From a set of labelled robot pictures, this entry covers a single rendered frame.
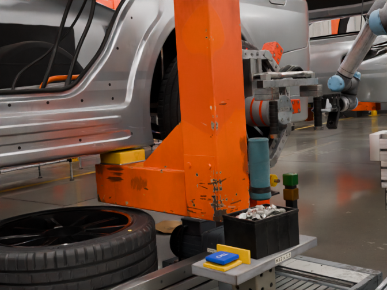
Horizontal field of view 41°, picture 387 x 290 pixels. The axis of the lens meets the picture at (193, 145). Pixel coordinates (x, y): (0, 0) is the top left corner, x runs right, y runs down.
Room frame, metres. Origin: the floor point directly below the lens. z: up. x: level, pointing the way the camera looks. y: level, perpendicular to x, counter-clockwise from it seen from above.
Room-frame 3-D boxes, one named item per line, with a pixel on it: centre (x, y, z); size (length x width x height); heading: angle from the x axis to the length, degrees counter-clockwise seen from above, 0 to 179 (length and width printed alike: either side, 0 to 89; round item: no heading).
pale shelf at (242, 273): (1.57, -0.18, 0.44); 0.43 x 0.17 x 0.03; 136
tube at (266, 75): (2.19, -0.29, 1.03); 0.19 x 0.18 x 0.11; 46
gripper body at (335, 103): (2.41, -0.65, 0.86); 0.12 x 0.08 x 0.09; 138
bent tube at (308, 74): (2.33, -0.43, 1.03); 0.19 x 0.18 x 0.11; 46
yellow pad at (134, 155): (2.12, 0.29, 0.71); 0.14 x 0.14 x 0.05; 46
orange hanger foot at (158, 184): (2.00, 0.17, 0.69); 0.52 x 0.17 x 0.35; 46
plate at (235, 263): (1.44, -0.06, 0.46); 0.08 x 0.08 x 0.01; 46
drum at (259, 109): (2.29, -0.33, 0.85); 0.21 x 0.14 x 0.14; 46
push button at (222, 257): (1.44, -0.06, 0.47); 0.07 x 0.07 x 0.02; 46
